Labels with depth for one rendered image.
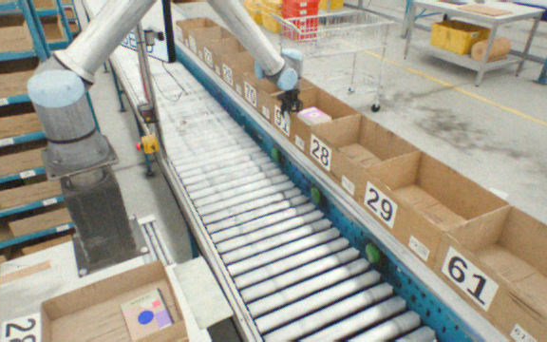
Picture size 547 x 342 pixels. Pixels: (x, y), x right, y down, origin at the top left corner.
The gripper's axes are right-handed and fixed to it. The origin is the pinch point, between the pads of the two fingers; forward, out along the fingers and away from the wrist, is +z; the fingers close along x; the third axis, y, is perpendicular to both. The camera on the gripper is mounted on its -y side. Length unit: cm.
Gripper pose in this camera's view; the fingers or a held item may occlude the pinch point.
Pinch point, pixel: (289, 123)
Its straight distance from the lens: 197.4
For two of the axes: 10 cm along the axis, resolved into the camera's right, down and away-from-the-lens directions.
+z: 0.2, 8.3, 5.6
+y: 4.3, 4.9, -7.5
